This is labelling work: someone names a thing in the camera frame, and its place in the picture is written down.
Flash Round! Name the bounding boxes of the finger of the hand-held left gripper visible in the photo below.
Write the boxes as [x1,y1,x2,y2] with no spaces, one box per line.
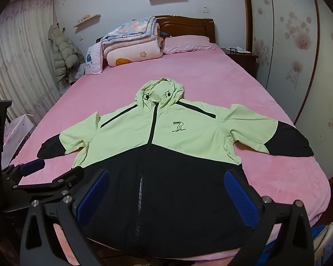
[1,158,45,193]
[4,168,85,213]

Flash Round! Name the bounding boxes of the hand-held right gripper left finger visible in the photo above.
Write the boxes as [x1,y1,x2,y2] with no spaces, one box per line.
[20,168,110,266]

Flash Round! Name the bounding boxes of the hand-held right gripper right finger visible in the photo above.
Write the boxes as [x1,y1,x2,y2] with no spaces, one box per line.
[223,169,315,266]

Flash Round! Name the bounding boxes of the green and black hooded jacket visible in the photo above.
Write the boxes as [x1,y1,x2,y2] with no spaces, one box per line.
[37,77,315,259]

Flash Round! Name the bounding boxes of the white curtain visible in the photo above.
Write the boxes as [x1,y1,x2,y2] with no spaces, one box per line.
[0,0,63,117]

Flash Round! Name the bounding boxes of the blue and white cloth pile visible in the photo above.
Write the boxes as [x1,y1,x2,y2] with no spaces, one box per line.
[312,222,333,266]

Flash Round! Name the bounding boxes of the khaki puffer coat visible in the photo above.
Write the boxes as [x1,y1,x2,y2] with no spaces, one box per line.
[48,23,86,84]

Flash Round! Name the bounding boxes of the white printed cushion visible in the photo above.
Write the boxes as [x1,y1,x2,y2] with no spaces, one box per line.
[85,42,104,75]

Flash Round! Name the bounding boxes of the bed with pink blanket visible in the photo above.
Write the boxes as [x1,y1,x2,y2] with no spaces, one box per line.
[10,35,332,264]

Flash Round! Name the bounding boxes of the wooden nightstand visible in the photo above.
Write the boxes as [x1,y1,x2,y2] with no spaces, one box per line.
[220,47,259,79]

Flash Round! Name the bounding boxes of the folded pink cartoon quilt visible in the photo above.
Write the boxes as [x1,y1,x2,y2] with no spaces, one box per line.
[103,32,164,67]

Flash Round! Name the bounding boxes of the floral print wardrobe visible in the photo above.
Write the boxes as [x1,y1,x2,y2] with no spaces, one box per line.
[241,0,333,180]

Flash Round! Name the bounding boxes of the pink pillow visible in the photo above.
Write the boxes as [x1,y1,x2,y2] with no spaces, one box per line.
[161,35,215,55]

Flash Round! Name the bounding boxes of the folded floral quilt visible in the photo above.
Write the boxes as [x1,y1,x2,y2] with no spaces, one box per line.
[96,16,161,47]

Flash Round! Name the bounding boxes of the wooden headboard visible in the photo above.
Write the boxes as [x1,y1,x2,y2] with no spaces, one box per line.
[154,15,215,45]

